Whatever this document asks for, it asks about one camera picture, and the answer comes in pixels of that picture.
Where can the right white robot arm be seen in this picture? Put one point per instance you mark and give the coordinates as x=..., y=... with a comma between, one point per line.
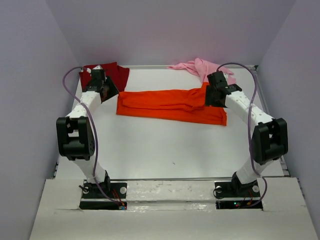
x=241, y=105

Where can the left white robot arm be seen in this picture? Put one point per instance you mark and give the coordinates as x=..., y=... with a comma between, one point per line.
x=77, y=135

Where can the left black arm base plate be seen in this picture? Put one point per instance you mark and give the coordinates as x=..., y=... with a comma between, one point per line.
x=93, y=199

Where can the aluminium table edge rail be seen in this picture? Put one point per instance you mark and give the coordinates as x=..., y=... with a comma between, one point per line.
x=269, y=139

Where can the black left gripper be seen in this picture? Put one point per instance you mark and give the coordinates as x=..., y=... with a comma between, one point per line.
x=113, y=91

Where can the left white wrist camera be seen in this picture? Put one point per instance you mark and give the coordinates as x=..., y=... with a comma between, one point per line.
x=98, y=67

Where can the dark red folded t-shirt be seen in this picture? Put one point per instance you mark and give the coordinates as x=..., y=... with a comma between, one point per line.
x=118, y=74

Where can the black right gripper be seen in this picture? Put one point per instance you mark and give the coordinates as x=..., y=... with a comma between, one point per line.
x=209, y=100

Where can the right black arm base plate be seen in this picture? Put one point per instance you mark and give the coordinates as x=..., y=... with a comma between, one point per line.
x=228, y=198

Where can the pink t-shirt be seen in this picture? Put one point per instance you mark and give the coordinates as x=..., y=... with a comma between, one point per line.
x=198, y=67

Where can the orange t-shirt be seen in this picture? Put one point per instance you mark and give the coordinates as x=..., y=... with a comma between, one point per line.
x=175, y=104

